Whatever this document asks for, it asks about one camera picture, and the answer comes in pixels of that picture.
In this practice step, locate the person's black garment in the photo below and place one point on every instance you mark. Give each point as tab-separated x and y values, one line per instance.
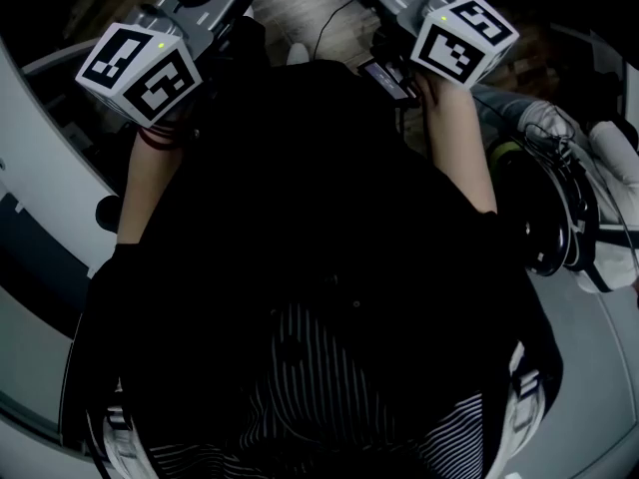
299	192

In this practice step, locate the person's left white shoe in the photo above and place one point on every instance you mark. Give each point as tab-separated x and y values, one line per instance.
248	13

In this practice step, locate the white office desk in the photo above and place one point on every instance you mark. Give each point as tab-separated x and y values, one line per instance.
50	177

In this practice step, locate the person's left forearm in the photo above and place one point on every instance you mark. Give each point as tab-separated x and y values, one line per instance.
145	187

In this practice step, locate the person's white shoe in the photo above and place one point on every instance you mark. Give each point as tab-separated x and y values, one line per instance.
248	13
298	54

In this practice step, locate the person's striped shirt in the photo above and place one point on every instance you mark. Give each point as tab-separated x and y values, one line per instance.
319	367

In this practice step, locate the red wrist bands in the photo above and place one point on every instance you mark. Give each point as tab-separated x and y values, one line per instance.
160	138

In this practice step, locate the person's right white shoe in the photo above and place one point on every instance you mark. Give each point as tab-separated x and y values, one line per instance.
298	54

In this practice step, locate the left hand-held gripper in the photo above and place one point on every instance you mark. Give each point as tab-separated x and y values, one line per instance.
135	75

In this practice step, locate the person's right forearm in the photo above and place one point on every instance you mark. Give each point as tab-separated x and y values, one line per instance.
459	147

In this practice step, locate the black round device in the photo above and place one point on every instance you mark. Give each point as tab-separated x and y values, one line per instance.
544	227

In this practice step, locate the black screen device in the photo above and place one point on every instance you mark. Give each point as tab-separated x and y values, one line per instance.
382	75

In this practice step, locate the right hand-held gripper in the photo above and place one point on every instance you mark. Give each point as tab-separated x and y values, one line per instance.
459	43

